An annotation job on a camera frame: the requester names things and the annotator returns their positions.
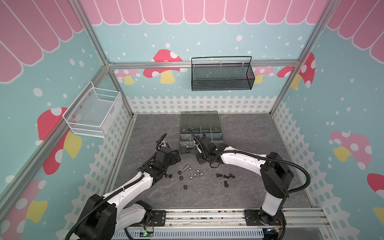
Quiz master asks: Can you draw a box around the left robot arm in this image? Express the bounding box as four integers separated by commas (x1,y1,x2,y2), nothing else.
65,134,181,240

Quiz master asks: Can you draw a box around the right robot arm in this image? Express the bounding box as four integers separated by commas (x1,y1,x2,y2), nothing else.
189,128,311,225

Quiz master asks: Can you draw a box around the green plastic organizer box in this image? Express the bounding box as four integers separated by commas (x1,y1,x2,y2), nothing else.
180,111,224,154

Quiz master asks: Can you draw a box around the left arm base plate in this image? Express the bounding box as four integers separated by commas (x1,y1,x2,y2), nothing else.
143,210,167,227

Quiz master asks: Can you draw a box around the black wire mesh basket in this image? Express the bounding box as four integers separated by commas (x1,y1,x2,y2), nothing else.
191,56,256,92

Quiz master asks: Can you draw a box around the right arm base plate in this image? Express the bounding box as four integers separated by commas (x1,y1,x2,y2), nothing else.
244,209,284,226

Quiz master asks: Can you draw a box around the white wire mesh basket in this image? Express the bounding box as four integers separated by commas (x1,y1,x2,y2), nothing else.
63,82,123,138

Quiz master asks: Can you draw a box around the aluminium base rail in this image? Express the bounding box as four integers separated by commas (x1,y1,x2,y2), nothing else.
111,208,336,240

